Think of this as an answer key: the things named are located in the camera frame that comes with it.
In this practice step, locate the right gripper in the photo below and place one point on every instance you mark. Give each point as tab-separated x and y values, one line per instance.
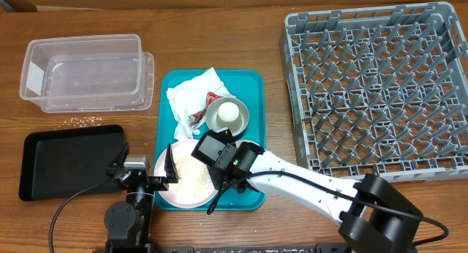
219	180

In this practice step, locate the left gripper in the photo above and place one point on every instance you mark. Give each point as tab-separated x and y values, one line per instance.
161	183

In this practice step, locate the red snack wrapper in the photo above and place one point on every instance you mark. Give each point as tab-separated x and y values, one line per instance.
196	118

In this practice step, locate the white cup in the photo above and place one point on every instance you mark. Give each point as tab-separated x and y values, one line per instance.
228	112

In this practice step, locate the grey bowl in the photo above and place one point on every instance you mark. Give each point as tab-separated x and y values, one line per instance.
236	127

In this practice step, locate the white napkin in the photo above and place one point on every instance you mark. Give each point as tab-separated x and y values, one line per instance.
189	97

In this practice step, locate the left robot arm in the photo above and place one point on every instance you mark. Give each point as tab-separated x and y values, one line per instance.
128	223

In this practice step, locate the pink plate with rice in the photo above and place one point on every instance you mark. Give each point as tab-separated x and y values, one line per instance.
195	187

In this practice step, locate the teal plastic tray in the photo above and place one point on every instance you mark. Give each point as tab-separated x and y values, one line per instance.
245	84

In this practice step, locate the spilled rice grains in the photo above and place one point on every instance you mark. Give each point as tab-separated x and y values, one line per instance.
83	122

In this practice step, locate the black tray bin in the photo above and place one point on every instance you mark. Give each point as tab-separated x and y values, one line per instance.
58	164

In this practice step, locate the clear plastic bin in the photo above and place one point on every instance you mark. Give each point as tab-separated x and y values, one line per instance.
100	73

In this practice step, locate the grey dish rack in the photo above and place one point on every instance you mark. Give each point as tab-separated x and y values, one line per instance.
379	90

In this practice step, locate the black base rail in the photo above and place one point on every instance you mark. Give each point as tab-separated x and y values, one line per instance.
319	248

